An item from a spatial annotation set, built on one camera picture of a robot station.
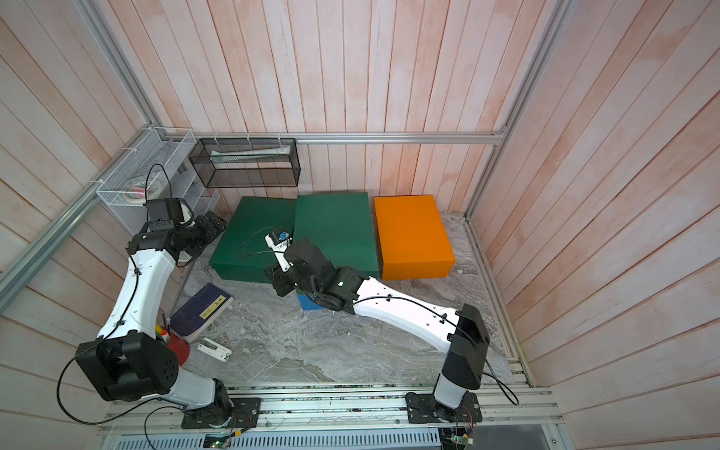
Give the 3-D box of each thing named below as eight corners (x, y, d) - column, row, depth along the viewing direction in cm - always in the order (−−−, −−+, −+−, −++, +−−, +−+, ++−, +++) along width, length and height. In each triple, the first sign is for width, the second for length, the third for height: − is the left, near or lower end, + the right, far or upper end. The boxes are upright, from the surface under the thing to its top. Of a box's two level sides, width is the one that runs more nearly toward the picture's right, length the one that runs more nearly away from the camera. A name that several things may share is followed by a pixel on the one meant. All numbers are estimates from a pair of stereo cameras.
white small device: (200, 351, 86) (195, 347, 83) (209, 340, 88) (204, 336, 85) (225, 363, 84) (221, 359, 81) (233, 351, 86) (229, 347, 83)
